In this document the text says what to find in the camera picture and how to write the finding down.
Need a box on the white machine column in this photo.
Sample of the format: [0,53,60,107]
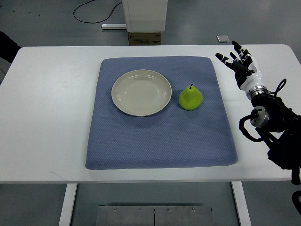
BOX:
[122,0,168,32]

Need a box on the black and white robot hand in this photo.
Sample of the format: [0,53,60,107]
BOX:
[215,40,259,90]

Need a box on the brown cardboard box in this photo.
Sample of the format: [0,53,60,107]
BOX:
[128,32,162,46]

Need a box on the left white table leg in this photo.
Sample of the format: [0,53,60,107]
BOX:
[58,184,78,226]

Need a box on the small grey floor plate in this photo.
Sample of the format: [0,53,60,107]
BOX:
[216,35,230,43]

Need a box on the green pear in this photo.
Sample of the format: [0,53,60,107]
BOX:
[179,84,203,111]

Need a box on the right white table leg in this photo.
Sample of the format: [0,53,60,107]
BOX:
[231,181,252,226]

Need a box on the white table leg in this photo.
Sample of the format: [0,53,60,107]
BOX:
[58,184,78,226]
[231,181,252,226]

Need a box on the dark object at left edge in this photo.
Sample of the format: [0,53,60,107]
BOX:
[0,32,21,63]

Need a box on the silver aluminium rail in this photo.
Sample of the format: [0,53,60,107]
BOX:
[101,24,127,30]

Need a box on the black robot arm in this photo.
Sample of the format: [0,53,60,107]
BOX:
[239,79,301,185]

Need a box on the black floor cable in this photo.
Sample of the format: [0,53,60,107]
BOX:
[73,0,123,24]

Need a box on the beige round plate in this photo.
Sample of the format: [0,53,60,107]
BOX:
[111,69,172,117]

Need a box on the blue quilted mat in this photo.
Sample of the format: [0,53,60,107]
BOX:
[86,56,238,170]

